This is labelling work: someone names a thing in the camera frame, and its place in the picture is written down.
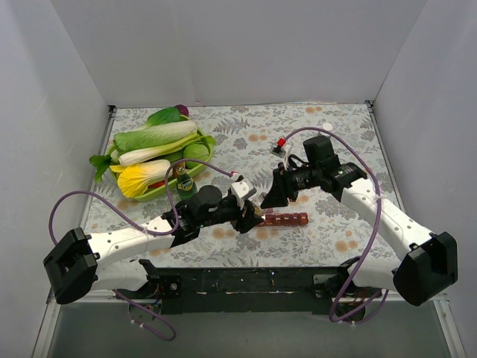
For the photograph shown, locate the red weekly pill organizer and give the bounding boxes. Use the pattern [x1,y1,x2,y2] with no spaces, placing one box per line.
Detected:
[257,213,309,227]

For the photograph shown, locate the clear yellow pill bottle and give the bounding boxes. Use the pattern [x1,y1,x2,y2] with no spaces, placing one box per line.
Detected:
[251,201,264,216]

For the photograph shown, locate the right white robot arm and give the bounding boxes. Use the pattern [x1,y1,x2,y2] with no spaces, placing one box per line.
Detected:
[261,135,458,307]

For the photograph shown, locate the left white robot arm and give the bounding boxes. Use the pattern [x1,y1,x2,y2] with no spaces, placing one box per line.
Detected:
[43,181,264,304]

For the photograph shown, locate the green glass bottle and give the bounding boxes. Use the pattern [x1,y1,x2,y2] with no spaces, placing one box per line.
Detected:
[174,163,198,200]

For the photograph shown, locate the blue white-capped pill bottle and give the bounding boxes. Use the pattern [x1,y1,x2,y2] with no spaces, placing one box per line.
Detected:
[323,122,333,131]

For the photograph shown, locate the round green cabbage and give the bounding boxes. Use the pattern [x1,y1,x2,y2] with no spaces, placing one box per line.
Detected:
[183,142,209,161]

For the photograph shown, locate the yellow-leaf cabbage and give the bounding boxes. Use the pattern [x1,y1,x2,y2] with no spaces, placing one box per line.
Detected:
[110,160,171,198]

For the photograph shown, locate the large napa cabbage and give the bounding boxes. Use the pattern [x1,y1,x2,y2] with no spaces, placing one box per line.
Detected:
[113,121,198,153]

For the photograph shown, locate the purple onion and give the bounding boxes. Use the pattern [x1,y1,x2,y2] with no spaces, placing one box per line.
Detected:
[175,104,189,116]

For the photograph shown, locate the dark green leafy vegetable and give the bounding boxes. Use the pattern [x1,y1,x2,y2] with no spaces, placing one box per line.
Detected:
[144,107,188,128]

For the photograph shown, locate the white-stemmed bok choy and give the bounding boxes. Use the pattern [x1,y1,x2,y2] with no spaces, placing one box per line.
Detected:
[119,134,216,166]

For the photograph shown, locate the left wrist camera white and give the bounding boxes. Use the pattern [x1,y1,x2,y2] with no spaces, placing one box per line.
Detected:
[230,179,257,208]

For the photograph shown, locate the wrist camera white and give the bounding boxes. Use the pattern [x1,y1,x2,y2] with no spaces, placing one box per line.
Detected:
[230,179,257,208]
[270,138,293,169]

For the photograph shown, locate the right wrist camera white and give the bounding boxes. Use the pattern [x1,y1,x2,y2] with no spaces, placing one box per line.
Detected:
[270,138,293,169]

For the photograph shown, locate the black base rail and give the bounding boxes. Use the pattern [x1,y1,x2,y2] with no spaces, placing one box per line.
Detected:
[115,260,385,318]

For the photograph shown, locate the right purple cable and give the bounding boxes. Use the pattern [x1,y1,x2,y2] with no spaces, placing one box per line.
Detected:
[277,126,388,324]

